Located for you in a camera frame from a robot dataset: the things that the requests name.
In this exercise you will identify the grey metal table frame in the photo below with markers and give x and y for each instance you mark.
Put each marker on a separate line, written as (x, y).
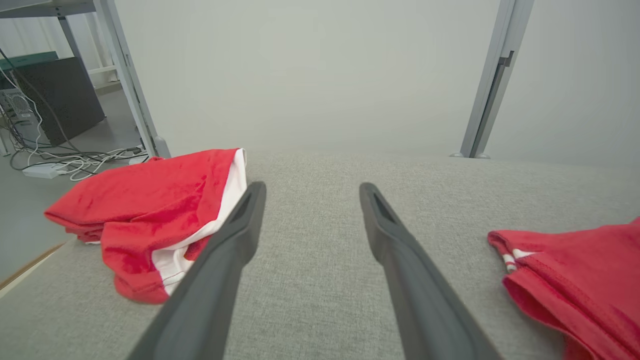
(45, 7)

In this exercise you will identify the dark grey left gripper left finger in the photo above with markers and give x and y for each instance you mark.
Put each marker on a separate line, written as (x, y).
(210, 300)

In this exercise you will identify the red shorts with white trim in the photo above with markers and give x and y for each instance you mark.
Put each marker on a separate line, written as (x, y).
(150, 200)

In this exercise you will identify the grey slanted partition end post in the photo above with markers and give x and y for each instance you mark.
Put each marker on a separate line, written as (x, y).
(127, 75)

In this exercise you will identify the red basketball jersey number 23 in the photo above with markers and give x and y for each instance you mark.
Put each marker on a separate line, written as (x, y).
(585, 280)

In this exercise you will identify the green board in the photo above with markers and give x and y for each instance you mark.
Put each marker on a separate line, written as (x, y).
(27, 60)

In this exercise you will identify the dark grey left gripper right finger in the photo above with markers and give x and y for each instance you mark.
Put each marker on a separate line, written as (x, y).
(425, 310)

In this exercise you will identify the dark grey panel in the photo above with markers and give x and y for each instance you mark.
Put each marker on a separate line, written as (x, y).
(65, 97)

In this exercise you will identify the grey partition post with feet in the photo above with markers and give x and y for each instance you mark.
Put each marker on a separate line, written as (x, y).
(492, 85)

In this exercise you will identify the grey computer tower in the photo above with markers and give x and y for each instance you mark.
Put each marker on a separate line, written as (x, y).
(17, 112)

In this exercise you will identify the white power strip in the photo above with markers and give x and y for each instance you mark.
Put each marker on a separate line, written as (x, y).
(41, 170)

